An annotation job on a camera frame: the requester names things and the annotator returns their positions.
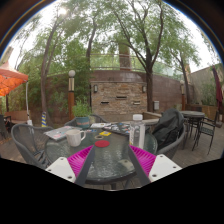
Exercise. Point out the orange canopy tent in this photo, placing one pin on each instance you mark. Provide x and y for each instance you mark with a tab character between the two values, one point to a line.
10	80

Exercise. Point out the black backpack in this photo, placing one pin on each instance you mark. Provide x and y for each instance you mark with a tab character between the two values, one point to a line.
168	128

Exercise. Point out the grey wall box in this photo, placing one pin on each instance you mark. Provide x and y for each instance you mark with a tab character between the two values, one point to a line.
156	105

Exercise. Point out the white sticker sheet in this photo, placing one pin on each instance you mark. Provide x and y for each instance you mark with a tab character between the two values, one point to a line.
98	125

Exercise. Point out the small colourful sticker strip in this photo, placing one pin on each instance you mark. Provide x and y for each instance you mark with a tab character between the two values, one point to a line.
90	131

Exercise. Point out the closed maroon umbrella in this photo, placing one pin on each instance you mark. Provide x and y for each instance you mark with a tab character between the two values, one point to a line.
218	90

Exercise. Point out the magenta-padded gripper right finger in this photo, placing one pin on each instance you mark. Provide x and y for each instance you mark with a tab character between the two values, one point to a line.
150	166

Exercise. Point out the green plant in teal pot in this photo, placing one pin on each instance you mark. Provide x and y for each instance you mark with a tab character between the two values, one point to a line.
82	116

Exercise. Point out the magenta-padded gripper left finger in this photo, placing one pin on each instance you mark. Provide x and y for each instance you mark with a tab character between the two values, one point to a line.
71	165

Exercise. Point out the tall leaning tree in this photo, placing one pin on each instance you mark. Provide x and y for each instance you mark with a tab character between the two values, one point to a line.
43	86

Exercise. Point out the black metal chair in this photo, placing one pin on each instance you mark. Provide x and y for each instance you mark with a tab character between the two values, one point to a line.
206	130

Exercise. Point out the silver laptop with stickers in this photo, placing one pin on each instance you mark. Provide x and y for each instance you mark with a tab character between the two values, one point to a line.
60	132

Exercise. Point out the large dark-trunked tree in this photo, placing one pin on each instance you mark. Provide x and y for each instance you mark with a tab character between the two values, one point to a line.
149	90

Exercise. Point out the black wall lamp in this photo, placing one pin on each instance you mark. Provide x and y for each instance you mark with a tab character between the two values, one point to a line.
95	88
144	89

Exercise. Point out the dark patio chair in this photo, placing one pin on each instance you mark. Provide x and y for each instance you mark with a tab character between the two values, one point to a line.
4	126

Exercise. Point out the flat round red coaster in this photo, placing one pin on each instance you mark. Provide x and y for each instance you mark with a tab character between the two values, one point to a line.
102	143

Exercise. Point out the clear plastic bottle white cap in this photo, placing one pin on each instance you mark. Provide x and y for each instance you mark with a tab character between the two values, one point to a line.
137	133

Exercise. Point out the blue yellow striped cone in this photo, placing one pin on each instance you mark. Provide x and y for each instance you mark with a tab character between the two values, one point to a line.
44	120

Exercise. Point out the white ribbed mug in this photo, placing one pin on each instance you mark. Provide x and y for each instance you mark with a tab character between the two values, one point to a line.
74	138

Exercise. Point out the wooden lamp post with globe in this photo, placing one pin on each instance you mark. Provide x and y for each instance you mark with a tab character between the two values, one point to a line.
71	100
182	96

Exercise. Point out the small tape roll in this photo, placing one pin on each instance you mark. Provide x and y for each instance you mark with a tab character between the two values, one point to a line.
96	137

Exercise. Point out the wooden bench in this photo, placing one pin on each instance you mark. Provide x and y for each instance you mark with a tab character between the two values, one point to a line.
16	116

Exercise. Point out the round dark patio table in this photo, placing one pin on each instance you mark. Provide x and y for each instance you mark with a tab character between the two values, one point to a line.
192	114

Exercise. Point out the small yellow card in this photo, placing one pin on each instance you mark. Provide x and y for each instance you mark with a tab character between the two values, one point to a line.
105	133

